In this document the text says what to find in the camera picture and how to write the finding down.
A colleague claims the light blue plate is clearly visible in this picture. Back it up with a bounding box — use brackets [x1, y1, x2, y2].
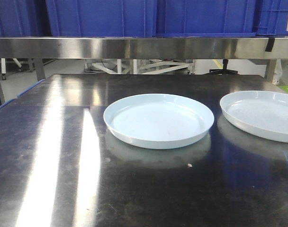
[103, 94, 215, 149]
[219, 90, 288, 143]

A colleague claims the left steel shelf leg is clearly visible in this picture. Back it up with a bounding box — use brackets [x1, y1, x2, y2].
[34, 58, 45, 81]

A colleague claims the steel shelf leg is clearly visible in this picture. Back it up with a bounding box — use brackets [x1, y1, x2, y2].
[34, 58, 45, 81]
[264, 60, 278, 84]

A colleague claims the right steel shelf leg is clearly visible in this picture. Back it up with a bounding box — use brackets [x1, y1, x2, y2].
[264, 60, 278, 84]

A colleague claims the black office chair base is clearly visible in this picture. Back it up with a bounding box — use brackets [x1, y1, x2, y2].
[205, 59, 238, 75]

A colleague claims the right blue plastic crate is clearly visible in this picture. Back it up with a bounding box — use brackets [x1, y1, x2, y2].
[155, 0, 256, 37]

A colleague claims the blue plastic crate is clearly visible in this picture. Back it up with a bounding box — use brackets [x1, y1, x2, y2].
[0, 0, 51, 37]
[46, 0, 157, 38]
[155, 0, 256, 37]

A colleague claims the middle blue plastic crate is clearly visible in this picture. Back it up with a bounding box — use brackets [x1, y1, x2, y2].
[46, 0, 157, 38]

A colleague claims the black tape strip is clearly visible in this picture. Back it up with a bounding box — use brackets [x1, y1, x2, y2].
[265, 37, 275, 52]

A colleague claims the left blue plastic crate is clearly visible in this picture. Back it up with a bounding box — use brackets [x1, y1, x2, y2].
[0, 0, 51, 37]

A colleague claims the white metal frame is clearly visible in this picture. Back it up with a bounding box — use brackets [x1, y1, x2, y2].
[84, 59, 195, 75]

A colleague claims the stainless steel shelf rail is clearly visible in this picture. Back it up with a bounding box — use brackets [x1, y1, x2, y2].
[0, 36, 288, 60]

